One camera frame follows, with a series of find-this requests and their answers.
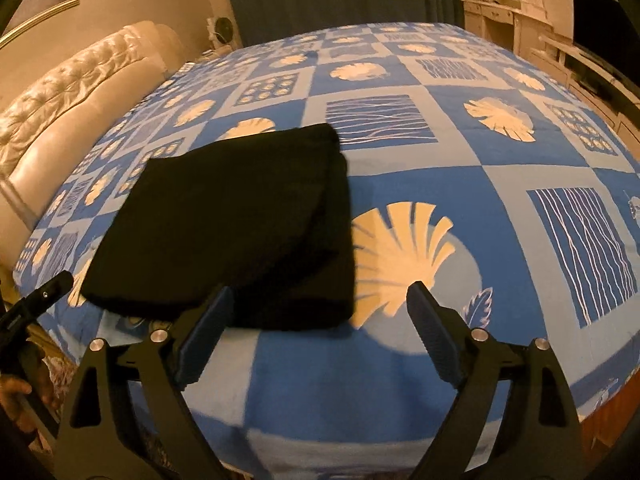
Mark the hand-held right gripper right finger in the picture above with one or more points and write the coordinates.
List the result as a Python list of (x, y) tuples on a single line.
[(435, 340)]

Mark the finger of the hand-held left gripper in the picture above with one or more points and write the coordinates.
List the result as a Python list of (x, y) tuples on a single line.
[(50, 290)]

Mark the black television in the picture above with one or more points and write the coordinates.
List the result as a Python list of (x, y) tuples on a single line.
[(595, 25)]

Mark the white dresser with oval mirror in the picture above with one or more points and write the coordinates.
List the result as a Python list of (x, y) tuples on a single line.
[(490, 15)]

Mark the blue printed bedsheet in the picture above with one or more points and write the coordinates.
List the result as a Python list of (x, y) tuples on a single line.
[(500, 185)]

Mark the beige tufted headboard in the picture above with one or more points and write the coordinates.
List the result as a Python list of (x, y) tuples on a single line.
[(75, 110)]

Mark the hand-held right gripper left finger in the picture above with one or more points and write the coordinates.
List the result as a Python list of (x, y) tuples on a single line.
[(207, 340)]

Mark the gold framed picture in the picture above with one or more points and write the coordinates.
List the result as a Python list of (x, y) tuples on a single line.
[(30, 5)]

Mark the black pants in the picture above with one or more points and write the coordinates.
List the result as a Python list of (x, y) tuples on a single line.
[(225, 220)]

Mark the person's left hand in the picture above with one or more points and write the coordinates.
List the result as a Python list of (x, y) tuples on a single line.
[(15, 390)]

